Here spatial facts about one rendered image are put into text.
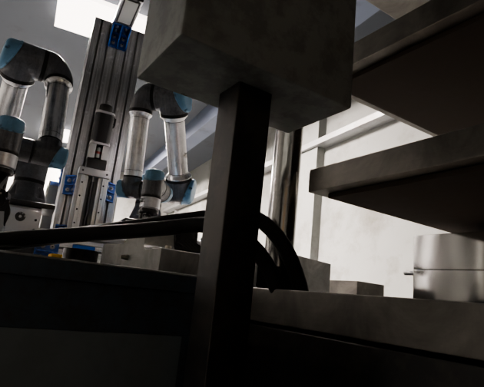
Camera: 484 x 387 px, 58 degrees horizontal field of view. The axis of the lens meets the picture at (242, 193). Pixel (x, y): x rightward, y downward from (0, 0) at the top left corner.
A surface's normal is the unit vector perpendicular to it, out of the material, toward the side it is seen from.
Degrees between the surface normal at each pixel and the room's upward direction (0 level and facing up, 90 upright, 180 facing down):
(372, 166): 90
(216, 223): 90
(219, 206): 90
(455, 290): 90
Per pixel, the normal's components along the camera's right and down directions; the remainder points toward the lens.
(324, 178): -0.83, -0.22
